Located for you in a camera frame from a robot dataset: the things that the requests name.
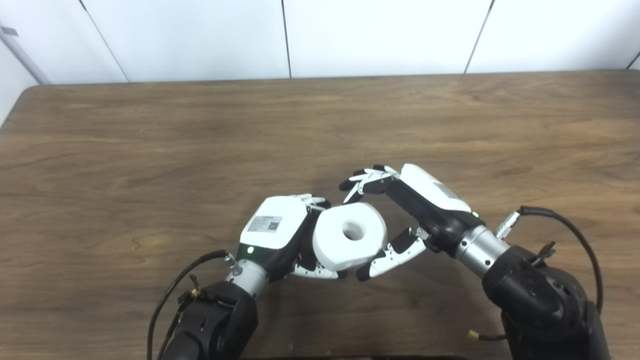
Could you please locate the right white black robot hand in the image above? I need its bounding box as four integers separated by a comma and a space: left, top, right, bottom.
339, 163, 483, 282

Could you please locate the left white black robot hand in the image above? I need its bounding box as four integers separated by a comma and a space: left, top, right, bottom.
235, 193, 348, 281

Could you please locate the round white piece with holes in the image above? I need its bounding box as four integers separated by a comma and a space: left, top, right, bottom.
312, 201, 389, 272

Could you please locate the black robot torso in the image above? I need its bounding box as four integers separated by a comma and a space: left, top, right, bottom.
250, 356, 466, 360

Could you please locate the thin yellow-tipped left arm wire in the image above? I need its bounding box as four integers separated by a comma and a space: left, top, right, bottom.
170, 287, 202, 346

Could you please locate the thin yellow-tipped arm wire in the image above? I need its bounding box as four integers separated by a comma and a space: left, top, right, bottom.
467, 330, 508, 342
170, 287, 202, 346

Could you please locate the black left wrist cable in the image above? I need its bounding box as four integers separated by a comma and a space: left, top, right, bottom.
146, 249, 236, 360

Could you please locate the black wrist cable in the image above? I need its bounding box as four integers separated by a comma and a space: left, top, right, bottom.
495, 205, 604, 316
146, 249, 236, 360

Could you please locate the thin black right wrist wire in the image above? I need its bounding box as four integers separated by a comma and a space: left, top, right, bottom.
532, 241, 557, 263

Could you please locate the thin yellow-tipped right arm wire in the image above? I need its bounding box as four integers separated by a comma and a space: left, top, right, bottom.
467, 330, 508, 342

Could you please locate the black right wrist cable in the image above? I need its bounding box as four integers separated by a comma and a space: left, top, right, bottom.
495, 205, 604, 316

